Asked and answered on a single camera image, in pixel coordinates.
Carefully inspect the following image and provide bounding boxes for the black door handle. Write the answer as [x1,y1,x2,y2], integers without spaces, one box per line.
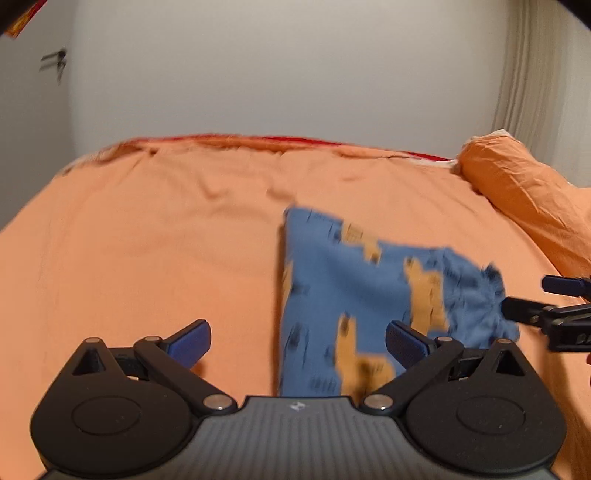
[39,47,68,84]

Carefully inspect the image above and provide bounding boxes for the beige curtain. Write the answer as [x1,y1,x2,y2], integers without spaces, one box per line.
[493,1,591,187]

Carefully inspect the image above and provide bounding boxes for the orange bed sheet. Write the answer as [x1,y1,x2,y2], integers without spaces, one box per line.
[0,136,591,480]

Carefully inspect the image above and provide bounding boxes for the orange pillow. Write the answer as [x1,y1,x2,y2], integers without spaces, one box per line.
[458,130,590,277]

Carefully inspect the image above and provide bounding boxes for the red mattress edge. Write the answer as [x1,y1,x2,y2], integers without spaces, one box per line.
[117,134,451,163]

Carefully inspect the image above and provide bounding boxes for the grey door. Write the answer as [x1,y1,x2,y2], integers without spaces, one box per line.
[1,1,75,225]

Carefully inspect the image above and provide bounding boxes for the blue pants with orange print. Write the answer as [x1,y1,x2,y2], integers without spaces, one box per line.
[279,207,519,401]

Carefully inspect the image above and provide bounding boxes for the red fu character poster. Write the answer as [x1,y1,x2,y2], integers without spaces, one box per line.
[1,0,47,39]

